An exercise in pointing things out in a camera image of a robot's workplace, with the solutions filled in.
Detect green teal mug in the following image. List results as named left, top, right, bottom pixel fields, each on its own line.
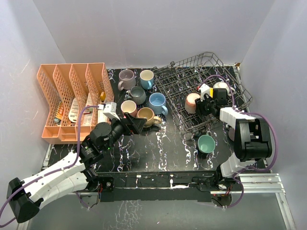
left=197, top=135, right=215, bottom=154

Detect white speckled ceramic mug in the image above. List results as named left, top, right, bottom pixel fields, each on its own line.
left=213, top=81, right=236, bottom=96

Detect peach pink mug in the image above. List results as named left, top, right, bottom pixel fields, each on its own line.
left=185, top=93, right=200, bottom=114

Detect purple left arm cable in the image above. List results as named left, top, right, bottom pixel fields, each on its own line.
left=0, top=105, right=105, bottom=227

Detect papers in organizer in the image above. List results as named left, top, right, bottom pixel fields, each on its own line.
left=54, top=92, right=108, bottom=127

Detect grey wire dish rack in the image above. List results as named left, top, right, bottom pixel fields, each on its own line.
left=153, top=52, right=253, bottom=133

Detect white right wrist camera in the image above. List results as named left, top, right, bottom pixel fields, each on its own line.
left=197, top=83, right=210, bottom=101

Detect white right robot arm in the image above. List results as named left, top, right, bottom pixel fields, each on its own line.
left=184, top=84, right=277, bottom=190

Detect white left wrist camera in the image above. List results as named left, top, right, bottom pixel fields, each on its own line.
left=97, top=102, right=120, bottom=123

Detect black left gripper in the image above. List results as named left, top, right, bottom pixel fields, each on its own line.
left=103, top=112, right=146, bottom=151

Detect light blue ribbed mug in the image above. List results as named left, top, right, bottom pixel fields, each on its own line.
left=149, top=92, right=168, bottom=116

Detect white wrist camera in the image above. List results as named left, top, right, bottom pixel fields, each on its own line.
left=97, top=102, right=120, bottom=123
left=197, top=83, right=210, bottom=101

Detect grey mug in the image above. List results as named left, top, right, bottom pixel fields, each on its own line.
left=127, top=86, right=146, bottom=105

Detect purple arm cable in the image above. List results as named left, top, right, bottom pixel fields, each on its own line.
left=0, top=105, right=105, bottom=227
left=202, top=75, right=279, bottom=209

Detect blue mug white interior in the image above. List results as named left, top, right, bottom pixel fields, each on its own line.
left=140, top=70, right=154, bottom=90

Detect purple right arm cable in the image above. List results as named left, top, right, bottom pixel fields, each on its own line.
left=202, top=75, right=279, bottom=209

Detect lilac mug at back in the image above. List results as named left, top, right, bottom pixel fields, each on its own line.
left=118, top=69, right=136, bottom=91

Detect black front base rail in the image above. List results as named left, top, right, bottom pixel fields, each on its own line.
left=85, top=171, right=244, bottom=202

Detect tan glazed round mug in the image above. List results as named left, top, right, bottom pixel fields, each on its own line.
left=137, top=107, right=162, bottom=127

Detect pink mug white interior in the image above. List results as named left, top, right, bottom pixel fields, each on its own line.
left=120, top=100, right=137, bottom=117

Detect orange plastic file organizer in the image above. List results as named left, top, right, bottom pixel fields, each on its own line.
left=37, top=63, right=114, bottom=144

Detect lavender textured mug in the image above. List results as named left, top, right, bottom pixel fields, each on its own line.
left=228, top=128, right=235, bottom=141

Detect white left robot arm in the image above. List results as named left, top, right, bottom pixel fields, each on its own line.
left=5, top=113, right=146, bottom=223

